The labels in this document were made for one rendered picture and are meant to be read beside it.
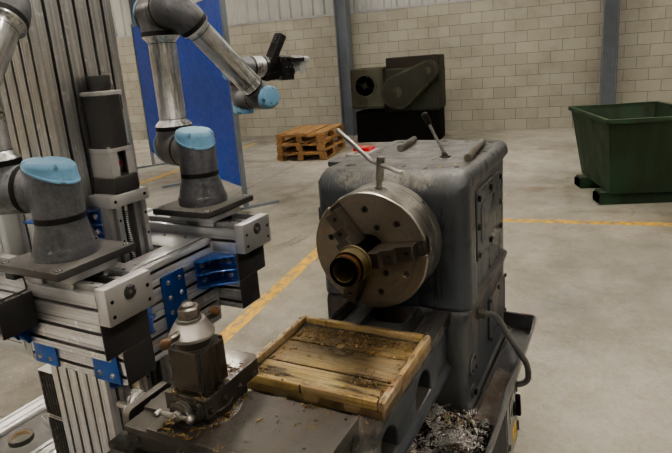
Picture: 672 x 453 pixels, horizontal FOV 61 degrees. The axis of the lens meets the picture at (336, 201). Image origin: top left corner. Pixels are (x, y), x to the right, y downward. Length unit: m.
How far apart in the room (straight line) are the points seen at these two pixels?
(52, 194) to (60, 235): 0.10
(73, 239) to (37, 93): 0.43
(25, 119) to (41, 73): 0.15
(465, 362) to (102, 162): 1.15
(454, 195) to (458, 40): 9.94
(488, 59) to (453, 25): 0.92
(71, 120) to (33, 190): 0.30
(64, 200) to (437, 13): 10.40
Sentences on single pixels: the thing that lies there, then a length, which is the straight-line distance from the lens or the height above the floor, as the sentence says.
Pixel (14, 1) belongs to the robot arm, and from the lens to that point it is 1.41.
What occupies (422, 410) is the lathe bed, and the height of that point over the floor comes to 0.71.
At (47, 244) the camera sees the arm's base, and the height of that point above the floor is 1.21.
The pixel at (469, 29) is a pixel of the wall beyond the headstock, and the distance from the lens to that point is 11.37.
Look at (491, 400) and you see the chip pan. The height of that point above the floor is 0.54.
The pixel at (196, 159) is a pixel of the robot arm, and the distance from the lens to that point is 1.75.
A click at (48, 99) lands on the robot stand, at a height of 1.52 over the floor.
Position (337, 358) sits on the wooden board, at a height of 0.89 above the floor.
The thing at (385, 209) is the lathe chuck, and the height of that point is 1.20.
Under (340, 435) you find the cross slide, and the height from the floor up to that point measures 0.97.
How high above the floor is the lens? 1.57
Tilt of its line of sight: 14 degrees down
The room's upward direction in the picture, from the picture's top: 4 degrees counter-clockwise
